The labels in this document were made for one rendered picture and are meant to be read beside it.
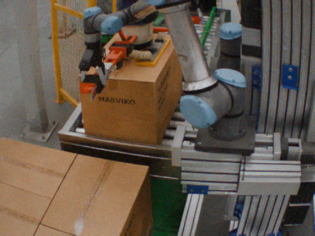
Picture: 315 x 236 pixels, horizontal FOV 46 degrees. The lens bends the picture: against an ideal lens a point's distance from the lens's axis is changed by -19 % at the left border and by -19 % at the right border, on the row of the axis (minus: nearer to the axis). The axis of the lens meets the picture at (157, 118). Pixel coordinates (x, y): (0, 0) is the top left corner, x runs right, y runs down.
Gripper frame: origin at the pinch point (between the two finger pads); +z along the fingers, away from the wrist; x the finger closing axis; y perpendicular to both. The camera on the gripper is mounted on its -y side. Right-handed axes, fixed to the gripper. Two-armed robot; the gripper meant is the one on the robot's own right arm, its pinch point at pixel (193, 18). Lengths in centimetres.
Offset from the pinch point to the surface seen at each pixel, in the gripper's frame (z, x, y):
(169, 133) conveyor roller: 53, -6, 44
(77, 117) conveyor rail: 49, -59, 47
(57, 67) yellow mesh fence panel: 73, -129, -56
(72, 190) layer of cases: 53, -40, 103
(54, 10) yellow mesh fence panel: 15, -129, -56
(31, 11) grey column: -3, -123, -7
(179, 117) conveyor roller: 54, -4, 26
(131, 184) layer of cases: 53, -13, 89
